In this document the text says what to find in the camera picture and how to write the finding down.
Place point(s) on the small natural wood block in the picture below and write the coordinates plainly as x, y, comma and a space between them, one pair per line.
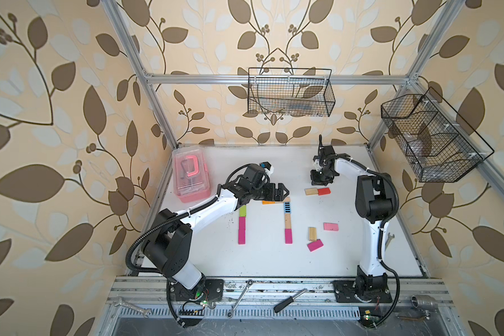
312, 234

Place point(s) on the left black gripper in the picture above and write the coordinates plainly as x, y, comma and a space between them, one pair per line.
278, 192

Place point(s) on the silver wrench on table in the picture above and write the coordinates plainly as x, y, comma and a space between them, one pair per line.
389, 239

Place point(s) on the right black wire basket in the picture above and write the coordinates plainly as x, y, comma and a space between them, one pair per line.
438, 141

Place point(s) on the magenta block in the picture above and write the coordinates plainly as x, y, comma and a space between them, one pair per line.
242, 223
315, 245
241, 237
288, 236

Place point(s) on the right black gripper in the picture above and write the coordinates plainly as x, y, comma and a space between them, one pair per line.
314, 180

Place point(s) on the back black wire basket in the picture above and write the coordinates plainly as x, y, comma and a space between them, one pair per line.
290, 91

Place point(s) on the pink plastic storage box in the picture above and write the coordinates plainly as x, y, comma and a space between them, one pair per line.
191, 174

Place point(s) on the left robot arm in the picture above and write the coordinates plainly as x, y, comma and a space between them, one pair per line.
165, 248

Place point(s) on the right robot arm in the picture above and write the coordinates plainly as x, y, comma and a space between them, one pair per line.
376, 202

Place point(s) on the silver wrench bottom left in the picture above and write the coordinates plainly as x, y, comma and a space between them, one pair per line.
144, 312

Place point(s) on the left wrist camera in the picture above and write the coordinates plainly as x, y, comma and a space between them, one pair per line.
268, 168

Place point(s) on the light pink block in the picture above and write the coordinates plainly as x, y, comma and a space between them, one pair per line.
334, 227

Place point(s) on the black handled screwdriver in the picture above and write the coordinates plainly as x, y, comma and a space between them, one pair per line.
285, 303

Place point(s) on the metal pipe fitting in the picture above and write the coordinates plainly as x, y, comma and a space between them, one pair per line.
424, 302

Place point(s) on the red block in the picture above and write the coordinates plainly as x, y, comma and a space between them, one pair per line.
324, 191

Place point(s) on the black wire basket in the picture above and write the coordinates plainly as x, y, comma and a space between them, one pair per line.
290, 91
438, 141

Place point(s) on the silver wrench on rail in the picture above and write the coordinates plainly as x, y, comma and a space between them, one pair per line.
246, 289

